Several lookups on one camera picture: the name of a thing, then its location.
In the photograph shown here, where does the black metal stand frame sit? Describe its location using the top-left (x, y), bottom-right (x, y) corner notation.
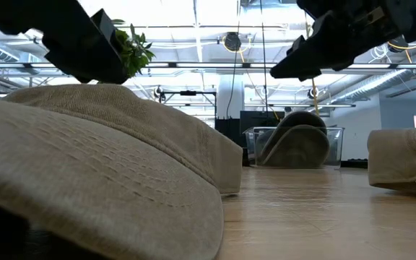
top-left (158, 89), bottom-right (218, 120)

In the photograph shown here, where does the yellow hanging cable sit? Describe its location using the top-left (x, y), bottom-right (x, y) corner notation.
top-left (303, 10), bottom-right (321, 117)

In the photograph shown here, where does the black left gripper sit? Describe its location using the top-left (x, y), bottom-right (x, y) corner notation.
top-left (0, 0), bottom-right (129, 85)

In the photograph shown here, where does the round ceiling cable reel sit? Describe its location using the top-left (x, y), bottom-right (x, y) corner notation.
top-left (223, 31), bottom-right (243, 53)

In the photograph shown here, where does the green potted plant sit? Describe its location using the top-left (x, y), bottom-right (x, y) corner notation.
top-left (112, 18), bottom-right (157, 79)

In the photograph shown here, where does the black computer monitor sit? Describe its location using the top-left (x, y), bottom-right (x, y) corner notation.
top-left (239, 110), bottom-right (286, 128)

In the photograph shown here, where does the thin black hanging cable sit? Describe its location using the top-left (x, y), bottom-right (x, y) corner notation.
top-left (259, 0), bottom-right (269, 116)

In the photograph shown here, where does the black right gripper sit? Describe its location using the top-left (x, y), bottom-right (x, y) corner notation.
top-left (269, 0), bottom-right (393, 79)

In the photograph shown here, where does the long ceiling light bar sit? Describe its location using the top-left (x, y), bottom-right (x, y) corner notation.
top-left (0, 61), bottom-right (313, 70)

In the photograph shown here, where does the clear plastic container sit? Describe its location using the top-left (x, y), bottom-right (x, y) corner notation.
top-left (243, 126), bottom-right (345, 170)

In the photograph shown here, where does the beige cotton baseball cap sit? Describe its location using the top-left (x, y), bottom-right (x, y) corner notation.
top-left (0, 83), bottom-right (244, 260)
top-left (366, 127), bottom-right (416, 198)

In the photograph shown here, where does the black equipment box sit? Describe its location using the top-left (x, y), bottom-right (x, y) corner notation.
top-left (214, 118), bottom-right (246, 147)

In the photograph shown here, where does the black table edge rail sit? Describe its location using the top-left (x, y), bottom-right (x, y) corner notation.
top-left (339, 158), bottom-right (369, 169)

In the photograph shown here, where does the dark grey baseball cap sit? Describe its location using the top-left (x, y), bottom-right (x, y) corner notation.
top-left (260, 124), bottom-right (331, 169)
top-left (271, 110), bottom-right (328, 145)

